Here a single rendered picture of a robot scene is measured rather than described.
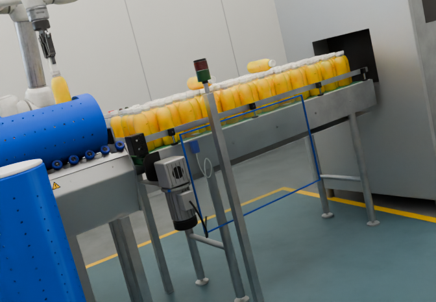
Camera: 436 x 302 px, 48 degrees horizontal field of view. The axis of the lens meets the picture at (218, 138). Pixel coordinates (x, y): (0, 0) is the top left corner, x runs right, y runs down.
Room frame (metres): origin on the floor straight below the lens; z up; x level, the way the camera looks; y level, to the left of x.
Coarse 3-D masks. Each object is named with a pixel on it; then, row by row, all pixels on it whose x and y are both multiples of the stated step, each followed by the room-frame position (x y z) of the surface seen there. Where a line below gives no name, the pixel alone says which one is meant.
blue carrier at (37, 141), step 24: (0, 120) 2.03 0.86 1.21; (24, 120) 2.05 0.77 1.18; (48, 120) 2.09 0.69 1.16; (72, 120) 2.13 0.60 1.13; (96, 120) 2.18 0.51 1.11; (0, 144) 1.96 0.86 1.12; (24, 144) 2.01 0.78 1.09; (48, 144) 2.06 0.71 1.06; (72, 144) 2.12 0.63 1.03; (96, 144) 2.20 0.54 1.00
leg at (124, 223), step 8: (128, 216) 2.24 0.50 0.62; (120, 224) 2.23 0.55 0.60; (128, 224) 2.24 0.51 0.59; (128, 232) 2.23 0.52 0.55; (128, 240) 2.22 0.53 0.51; (128, 248) 2.22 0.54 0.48; (136, 248) 2.24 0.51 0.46; (128, 256) 2.24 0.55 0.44; (136, 256) 2.23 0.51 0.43; (136, 264) 2.23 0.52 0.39; (136, 272) 2.22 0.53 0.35; (144, 272) 2.24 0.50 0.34; (136, 280) 2.23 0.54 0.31; (144, 280) 2.24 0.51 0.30; (136, 288) 2.25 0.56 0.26; (144, 288) 2.23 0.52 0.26; (144, 296) 2.22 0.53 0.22
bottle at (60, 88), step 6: (54, 78) 2.24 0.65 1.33; (60, 78) 2.24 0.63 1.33; (54, 84) 2.23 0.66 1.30; (60, 84) 2.23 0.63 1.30; (66, 84) 2.25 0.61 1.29; (54, 90) 2.23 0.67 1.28; (60, 90) 2.23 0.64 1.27; (66, 90) 2.24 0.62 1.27; (54, 96) 2.24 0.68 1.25; (60, 96) 2.22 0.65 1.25; (66, 96) 2.24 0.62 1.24; (60, 102) 2.22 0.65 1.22
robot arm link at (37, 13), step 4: (28, 8) 2.22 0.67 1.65; (32, 8) 2.21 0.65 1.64; (36, 8) 2.21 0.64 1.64; (40, 8) 2.22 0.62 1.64; (44, 8) 2.24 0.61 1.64; (28, 12) 2.22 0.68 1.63; (32, 12) 2.21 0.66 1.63; (36, 12) 2.21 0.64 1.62; (40, 12) 2.22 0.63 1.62; (44, 12) 2.23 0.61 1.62; (28, 16) 2.25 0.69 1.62; (32, 16) 2.22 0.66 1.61; (36, 16) 2.21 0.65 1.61; (40, 16) 2.22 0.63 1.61; (44, 16) 2.23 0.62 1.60; (48, 16) 2.25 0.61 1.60; (32, 20) 2.23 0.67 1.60; (36, 20) 2.23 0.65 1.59
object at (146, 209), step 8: (144, 184) 2.69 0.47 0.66; (144, 192) 2.69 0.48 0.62; (144, 200) 2.68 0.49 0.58; (144, 208) 2.68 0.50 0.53; (152, 216) 2.69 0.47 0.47; (152, 224) 2.68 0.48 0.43; (152, 232) 2.68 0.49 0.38; (152, 240) 2.68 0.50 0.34; (160, 248) 2.69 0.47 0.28; (160, 256) 2.68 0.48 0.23; (160, 264) 2.67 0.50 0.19; (160, 272) 2.69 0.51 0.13; (168, 272) 2.69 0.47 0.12; (168, 280) 2.69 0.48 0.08; (168, 288) 2.68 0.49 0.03
